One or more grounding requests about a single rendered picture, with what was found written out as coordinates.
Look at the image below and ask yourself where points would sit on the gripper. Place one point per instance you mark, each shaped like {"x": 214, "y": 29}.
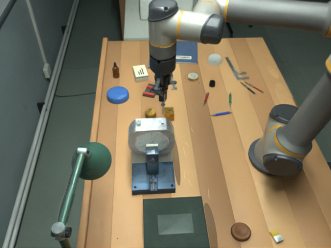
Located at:
{"x": 162, "y": 64}

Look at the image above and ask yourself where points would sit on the grey stylus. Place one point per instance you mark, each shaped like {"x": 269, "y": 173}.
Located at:
{"x": 163, "y": 104}

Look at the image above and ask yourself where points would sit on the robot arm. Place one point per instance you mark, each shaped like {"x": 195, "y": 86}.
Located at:
{"x": 292, "y": 13}

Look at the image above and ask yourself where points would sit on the yellow round stylus stand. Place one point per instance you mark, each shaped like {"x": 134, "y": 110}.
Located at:
{"x": 150, "y": 113}

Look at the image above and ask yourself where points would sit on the silver watch pusher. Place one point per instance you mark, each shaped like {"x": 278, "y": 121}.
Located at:
{"x": 138, "y": 123}

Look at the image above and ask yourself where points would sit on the silver chronograph training watch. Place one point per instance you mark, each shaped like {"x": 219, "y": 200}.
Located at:
{"x": 152, "y": 130}

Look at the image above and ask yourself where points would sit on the blue case holder jaw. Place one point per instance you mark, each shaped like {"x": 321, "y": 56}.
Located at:
{"x": 152, "y": 160}

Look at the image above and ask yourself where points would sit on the blue case holder base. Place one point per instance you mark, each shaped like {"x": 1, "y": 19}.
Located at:
{"x": 165, "y": 178}

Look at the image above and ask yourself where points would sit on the grey case holder screw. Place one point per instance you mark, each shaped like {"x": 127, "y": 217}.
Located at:
{"x": 153, "y": 183}

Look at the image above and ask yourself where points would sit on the small grey clamp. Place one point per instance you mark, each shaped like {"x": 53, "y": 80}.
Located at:
{"x": 174, "y": 85}

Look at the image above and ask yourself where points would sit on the white box with black bars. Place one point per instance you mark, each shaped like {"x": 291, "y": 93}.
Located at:
{"x": 140, "y": 73}

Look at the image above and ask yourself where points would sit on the yellow wooden block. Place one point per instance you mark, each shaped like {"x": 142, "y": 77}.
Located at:
{"x": 169, "y": 113}

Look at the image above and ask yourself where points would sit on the brass round tin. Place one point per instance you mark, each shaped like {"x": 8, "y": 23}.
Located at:
{"x": 193, "y": 76}

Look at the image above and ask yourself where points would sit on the blue notebook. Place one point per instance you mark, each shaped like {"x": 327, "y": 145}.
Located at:
{"x": 186, "y": 51}

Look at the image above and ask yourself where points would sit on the red screwdriver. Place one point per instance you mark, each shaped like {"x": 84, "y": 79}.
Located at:
{"x": 206, "y": 98}

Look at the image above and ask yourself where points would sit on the blue round tin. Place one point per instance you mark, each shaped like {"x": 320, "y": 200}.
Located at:
{"x": 118, "y": 95}

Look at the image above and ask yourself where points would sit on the small black cap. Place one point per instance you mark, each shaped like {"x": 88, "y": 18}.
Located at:
{"x": 212, "y": 83}

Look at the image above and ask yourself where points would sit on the brown dropper bottle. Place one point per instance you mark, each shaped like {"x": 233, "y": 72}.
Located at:
{"x": 116, "y": 71}

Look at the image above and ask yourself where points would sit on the translucent white dome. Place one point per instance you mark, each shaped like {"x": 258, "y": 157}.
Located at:
{"x": 214, "y": 60}

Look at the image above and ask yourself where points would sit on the blue screwdriver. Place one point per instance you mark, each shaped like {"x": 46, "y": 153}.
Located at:
{"x": 222, "y": 113}

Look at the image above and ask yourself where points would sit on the green screwdriver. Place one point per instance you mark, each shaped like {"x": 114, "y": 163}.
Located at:
{"x": 229, "y": 99}

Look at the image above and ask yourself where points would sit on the white cupboard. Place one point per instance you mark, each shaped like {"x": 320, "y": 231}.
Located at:
{"x": 134, "y": 20}

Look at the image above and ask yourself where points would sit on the green desk lamp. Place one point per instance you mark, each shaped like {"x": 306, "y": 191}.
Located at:
{"x": 93, "y": 161}

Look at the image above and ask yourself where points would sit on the dark green mat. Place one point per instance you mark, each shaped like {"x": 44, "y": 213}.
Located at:
{"x": 152, "y": 206}

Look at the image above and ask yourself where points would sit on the grey paper sheet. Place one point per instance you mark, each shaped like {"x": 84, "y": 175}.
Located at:
{"x": 175, "y": 224}

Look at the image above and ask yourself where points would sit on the brown round disc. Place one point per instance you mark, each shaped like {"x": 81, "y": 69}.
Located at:
{"x": 240, "y": 231}

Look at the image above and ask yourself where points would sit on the yellow and white eraser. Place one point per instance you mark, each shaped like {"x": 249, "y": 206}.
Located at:
{"x": 276, "y": 236}

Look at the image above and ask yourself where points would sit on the white wall socket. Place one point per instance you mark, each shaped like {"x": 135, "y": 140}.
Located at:
{"x": 46, "y": 71}

